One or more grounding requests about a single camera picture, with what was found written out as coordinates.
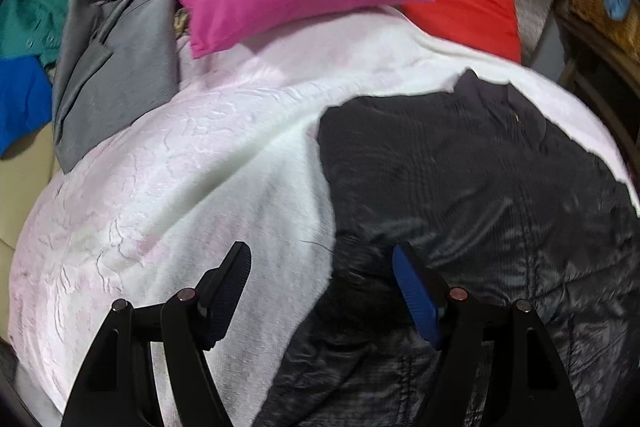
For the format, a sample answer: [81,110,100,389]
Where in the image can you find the blue garment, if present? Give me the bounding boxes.
[0,56,53,158]

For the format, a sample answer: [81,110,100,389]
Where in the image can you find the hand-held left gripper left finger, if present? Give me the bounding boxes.
[60,242,252,427]

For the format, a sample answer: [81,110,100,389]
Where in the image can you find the teal garment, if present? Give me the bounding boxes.
[0,0,71,68]

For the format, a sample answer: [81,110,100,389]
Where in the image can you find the red pillow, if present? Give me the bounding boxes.
[394,0,523,64]

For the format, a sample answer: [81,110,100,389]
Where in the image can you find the beige padded surface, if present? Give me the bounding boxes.
[0,142,56,338]

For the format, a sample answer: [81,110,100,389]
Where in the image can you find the black quilted jacket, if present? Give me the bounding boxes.
[252,68,640,427]

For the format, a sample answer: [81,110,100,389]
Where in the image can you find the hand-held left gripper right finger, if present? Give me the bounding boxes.
[391,241,585,427]

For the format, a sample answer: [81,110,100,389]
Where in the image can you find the white textured blanket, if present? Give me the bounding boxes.
[7,4,640,427]

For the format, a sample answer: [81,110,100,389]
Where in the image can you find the grey garment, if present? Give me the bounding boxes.
[51,0,182,172]

